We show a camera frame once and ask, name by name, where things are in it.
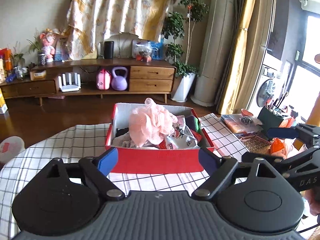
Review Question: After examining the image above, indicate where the white floor air conditioner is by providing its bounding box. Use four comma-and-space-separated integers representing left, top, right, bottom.
191, 0, 235, 107

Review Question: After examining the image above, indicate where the red cardboard box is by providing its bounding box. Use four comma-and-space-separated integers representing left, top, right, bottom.
105, 102, 204, 174

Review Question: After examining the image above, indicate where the red printed packet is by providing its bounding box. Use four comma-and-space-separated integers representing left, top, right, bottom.
158, 140, 178, 150

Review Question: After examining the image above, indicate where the white black grid tablecloth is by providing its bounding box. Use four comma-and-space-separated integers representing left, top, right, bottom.
1, 113, 247, 239

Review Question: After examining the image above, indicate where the purple green scrub sponge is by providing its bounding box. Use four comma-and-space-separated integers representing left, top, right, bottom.
185, 115, 201, 134

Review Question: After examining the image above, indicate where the pink mesh bath sponge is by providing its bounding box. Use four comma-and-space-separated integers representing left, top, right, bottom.
129, 98, 178, 147

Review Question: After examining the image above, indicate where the clear plastic organizer box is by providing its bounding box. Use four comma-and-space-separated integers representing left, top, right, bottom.
221, 114, 263, 135

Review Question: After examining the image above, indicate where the pink plush doll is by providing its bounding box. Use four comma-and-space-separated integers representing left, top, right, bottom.
39, 32, 55, 63

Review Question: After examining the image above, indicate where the black cloth item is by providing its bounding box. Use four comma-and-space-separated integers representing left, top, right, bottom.
115, 127, 129, 137

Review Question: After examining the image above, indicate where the small potted plant striped pot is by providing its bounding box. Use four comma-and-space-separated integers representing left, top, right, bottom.
28, 33, 47, 66

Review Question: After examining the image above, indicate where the tall green potted plant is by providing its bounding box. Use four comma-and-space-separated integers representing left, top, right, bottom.
161, 0, 209, 102

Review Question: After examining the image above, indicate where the pink toy suitcase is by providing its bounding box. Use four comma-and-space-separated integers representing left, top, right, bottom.
96, 68, 111, 90

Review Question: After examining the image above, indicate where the patterned cream blanket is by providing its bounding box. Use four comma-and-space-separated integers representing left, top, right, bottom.
65, 0, 174, 60

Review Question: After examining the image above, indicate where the white wifi router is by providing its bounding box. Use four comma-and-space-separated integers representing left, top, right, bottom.
57, 72, 81, 93

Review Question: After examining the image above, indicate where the clear bag with fruit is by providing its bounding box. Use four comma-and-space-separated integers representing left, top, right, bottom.
132, 40, 152, 63

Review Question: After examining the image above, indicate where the white washing machine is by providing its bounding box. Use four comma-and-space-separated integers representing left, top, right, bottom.
249, 64, 281, 115

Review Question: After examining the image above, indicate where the purple kettlebell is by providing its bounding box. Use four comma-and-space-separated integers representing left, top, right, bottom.
111, 66, 128, 91

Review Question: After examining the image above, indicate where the yellow curtain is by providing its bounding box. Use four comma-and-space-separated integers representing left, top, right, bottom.
216, 0, 255, 114

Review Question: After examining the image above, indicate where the black cylindrical speaker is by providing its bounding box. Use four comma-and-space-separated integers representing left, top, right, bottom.
103, 41, 114, 59

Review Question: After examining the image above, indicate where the wooden tv cabinet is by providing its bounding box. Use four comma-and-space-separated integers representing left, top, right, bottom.
1, 58, 176, 99

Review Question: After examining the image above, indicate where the white printed cloth bag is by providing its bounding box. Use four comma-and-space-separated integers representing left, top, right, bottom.
112, 132, 138, 148

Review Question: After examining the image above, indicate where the small cardboard box on cabinet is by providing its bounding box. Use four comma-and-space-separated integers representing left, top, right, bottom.
30, 69, 47, 81

